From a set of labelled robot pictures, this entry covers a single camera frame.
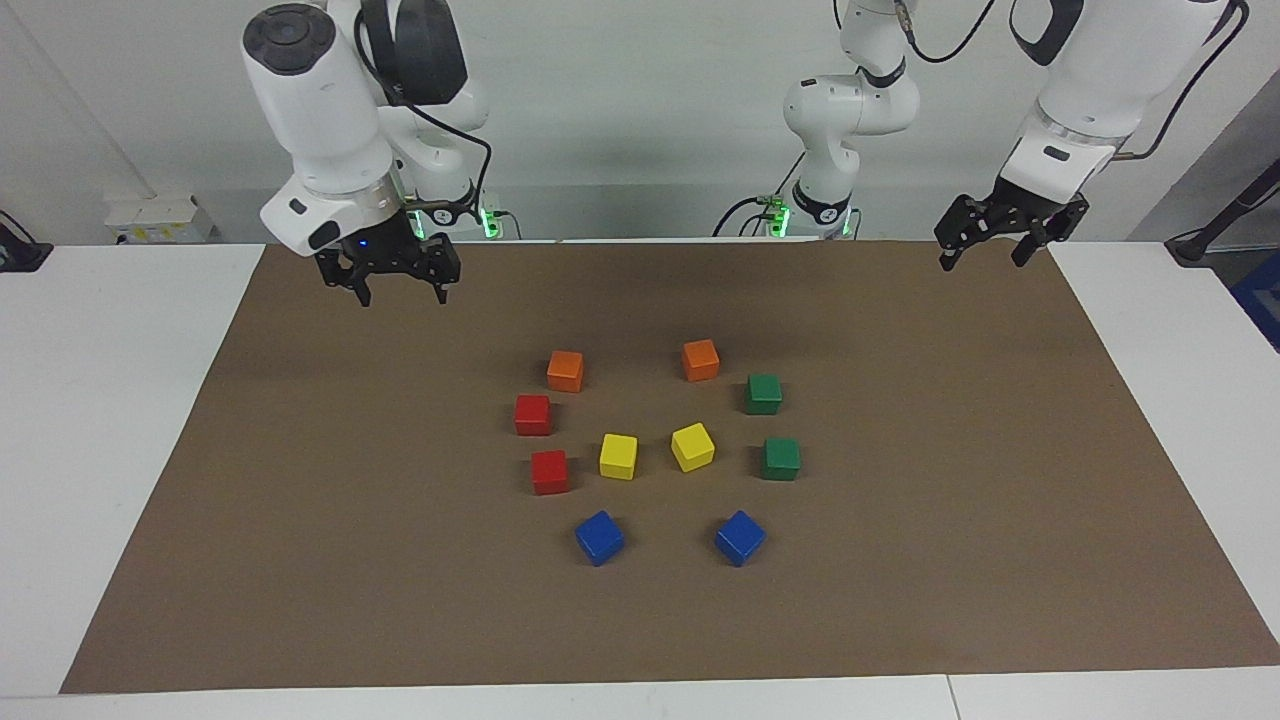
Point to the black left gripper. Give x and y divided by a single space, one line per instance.
1010 212

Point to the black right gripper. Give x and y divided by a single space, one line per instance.
385 255

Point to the red wooden cube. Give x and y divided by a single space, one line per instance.
532 414
549 472

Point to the green wooden cube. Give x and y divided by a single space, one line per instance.
763 393
780 459

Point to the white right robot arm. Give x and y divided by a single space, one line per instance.
310 110

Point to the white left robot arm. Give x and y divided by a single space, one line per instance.
1100 80

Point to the white connector box green light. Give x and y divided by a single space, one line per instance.
492 220

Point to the orange wooden cube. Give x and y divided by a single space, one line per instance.
565 371
700 360

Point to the green lit connector plug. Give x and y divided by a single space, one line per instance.
775 215

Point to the black stand foot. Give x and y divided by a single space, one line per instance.
1225 215

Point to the brown table mat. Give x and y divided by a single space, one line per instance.
400 560

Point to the yellow wooden cube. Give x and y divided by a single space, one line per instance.
618 456
692 447

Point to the blue crate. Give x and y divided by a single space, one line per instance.
1262 300

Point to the blue wooden cube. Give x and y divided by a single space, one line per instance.
599 537
740 537

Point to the black clamp base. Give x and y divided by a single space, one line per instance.
20 250

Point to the white wall socket box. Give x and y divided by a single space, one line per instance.
160 218

